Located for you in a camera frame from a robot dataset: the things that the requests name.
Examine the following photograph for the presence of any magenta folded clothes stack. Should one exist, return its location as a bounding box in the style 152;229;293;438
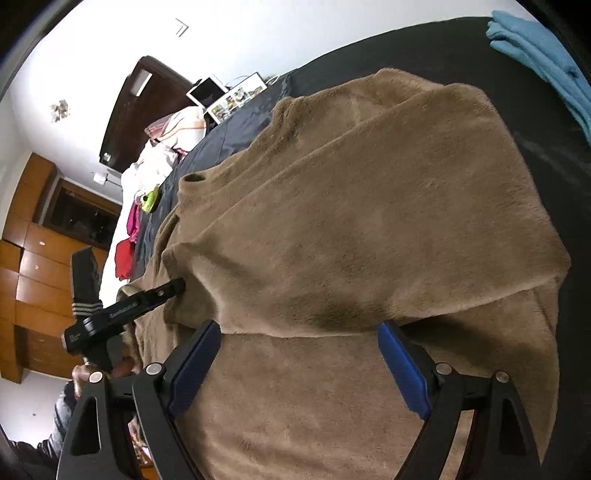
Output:
126;201;141;244

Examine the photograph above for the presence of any photo collage frame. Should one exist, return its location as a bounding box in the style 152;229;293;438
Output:
205;73;267;125

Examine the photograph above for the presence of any blue folded garment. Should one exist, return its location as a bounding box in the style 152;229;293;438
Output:
486;10;591;143

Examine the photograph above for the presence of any red folded garment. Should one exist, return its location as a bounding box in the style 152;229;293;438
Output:
114;238;135;281

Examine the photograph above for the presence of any person's hand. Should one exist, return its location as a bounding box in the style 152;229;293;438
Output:
71;345;143;398

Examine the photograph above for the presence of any black plastic sheet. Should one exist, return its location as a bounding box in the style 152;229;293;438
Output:
133;17;590;479

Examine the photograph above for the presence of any white wall switch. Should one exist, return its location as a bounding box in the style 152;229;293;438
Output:
174;18;188;37

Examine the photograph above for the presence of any brown wooden wardrobe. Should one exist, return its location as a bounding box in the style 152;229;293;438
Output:
1;153;121;383

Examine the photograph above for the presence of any brown fleece garment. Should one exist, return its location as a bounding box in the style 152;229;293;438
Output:
131;69;570;479

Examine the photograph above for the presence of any pink striped pillow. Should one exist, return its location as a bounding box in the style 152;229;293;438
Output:
144;106;207;155

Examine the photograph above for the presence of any white tablet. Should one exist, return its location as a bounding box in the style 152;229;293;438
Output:
186;76;228;110

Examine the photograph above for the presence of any dark wooden headboard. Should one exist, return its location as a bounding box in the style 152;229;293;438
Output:
99;56;193;173

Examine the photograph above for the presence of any white crumpled garment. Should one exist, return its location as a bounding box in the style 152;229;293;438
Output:
121;141;184;204

